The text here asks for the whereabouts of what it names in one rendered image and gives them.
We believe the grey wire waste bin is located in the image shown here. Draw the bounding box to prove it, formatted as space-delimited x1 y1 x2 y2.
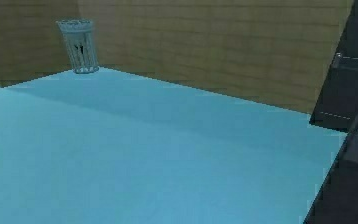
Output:
56 18 100 75

